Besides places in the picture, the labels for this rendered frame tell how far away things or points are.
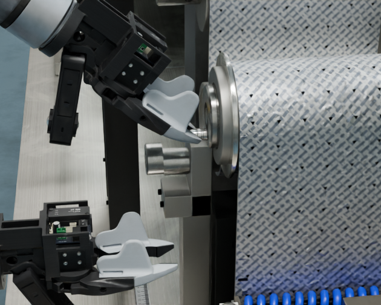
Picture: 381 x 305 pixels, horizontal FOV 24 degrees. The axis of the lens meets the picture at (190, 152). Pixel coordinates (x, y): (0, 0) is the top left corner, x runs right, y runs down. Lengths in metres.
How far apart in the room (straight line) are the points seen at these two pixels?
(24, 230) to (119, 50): 0.23
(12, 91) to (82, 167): 2.57
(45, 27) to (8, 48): 3.79
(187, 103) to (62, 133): 0.14
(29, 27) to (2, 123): 2.98
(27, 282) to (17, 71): 3.43
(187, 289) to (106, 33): 0.39
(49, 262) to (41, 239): 0.03
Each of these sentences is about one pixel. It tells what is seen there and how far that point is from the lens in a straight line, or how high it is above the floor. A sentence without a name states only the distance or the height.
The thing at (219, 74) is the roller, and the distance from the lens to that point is 1.00.
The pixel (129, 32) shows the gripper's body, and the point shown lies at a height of 1.37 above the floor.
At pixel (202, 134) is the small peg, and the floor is 1.23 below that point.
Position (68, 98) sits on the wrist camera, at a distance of 0.97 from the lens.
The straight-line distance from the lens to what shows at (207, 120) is 1.02.
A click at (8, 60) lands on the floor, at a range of 4.57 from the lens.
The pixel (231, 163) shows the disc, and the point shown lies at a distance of 0.99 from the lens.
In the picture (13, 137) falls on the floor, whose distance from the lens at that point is 3.77.
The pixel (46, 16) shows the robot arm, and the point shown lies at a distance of 0.93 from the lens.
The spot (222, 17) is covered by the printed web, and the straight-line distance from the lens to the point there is 1.18.
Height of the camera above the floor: 1.70
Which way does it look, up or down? 28 degrees down
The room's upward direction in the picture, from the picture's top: straight up
